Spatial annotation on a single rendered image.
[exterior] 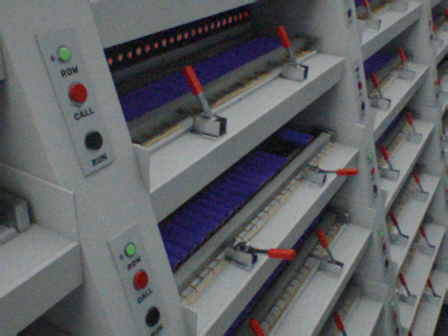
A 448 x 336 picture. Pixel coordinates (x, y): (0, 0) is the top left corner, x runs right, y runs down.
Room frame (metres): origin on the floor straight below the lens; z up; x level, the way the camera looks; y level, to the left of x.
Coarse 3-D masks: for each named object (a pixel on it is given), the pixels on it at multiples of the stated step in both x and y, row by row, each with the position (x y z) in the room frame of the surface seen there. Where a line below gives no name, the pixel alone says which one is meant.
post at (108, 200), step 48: (0, 0) 0.41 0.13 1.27; (48, 0) 0.45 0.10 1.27; (96, 48) 0.47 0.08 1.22; (0, 96) 0.42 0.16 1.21; (48, 96) 0.42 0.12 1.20; (0, 144) 0.44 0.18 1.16; (48, 144) 0.41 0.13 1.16; (96, 192) 0.43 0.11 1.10; (144, 192) 0.48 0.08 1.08; (96, 240) 0.42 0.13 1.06; (144, 240) 0.46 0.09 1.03; (96, 288) 0.41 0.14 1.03
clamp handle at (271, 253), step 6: (246, 246) 0.61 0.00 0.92; (246, 252) 0.61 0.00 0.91; (252, 252) 0.61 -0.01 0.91; (258, 252) 0.60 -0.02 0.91; (264, 252) 0.60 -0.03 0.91; (270, 252) 0.59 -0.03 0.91; (276, 252) 0.59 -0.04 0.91; (282, 252) 0.58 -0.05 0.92; (288, 252) 0.58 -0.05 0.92; (294, 252) 0.58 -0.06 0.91; (276, 258) 0.59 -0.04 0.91; (282, 258) 0.58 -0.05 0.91; (288, 258) 0.57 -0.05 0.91
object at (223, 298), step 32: (288, 128) 1.05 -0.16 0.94; (320, 128) 1.00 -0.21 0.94; (352, 128) 0.97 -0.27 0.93; (320, 160) 0.92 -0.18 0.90; (352, 160) 0.94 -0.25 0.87; (288, 192) 0.80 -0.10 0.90; (320, 192) 0.80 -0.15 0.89; (160, 224) 0.71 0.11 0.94; (256, 224) 0.71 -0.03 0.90; (288, 224) 0.71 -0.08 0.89; (224, 288) 0.57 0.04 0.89; (256, 288) 0.61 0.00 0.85; (192, 320) 0.48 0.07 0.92; (224, 320) 0.54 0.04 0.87
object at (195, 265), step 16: (320, 144) 0.93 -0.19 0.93; (304, 160) 0.87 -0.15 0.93; (288, 176) 0.81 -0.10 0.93; (272, 192) 0.76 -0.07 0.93; (256, 208) 0.71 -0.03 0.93; (240, 224) 0.67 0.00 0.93; (208, 240) 0.63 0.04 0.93; (224, 240) 0.63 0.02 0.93; (192, 256) 0.60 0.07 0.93; (208, 256) 0.60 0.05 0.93; (176, 272) 0.57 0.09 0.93; (192, 272) 0.57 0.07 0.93
